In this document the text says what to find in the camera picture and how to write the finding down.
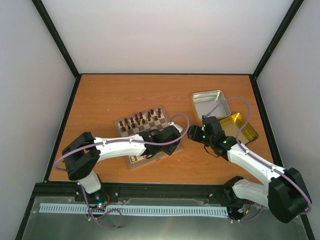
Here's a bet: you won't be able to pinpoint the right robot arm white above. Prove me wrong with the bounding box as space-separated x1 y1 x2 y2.
187 116 312 223

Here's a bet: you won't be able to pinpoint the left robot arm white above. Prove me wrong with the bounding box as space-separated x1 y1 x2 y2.
62 122 182 202

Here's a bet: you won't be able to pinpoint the dark chess pieces rows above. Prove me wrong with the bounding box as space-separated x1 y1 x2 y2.
114 107 167 135

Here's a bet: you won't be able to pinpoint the gold tin lid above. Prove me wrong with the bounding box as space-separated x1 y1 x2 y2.
219 112 259 145

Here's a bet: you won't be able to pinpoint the open silver tin box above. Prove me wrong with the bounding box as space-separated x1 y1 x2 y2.
191 90 231 125

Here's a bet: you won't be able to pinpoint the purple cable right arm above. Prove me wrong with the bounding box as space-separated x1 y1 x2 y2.
201 97 313 223

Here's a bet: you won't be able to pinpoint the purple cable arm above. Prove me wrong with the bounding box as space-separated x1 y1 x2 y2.
53 113 191 230
201 97 313 223

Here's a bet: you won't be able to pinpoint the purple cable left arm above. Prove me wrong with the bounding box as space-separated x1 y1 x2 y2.
53 113 191 230

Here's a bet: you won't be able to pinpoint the blue cable duct strip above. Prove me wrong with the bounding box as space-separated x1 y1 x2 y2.
38 203 228 218

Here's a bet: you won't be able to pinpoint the black frame post right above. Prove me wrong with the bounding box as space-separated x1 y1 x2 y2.
252 0 304 81

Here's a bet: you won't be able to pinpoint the black frame post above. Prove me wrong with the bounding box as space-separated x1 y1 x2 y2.
32 0 80 80
252 0 304 81

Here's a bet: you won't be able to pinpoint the black frame post left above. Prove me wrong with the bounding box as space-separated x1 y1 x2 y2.
32 0 80 80

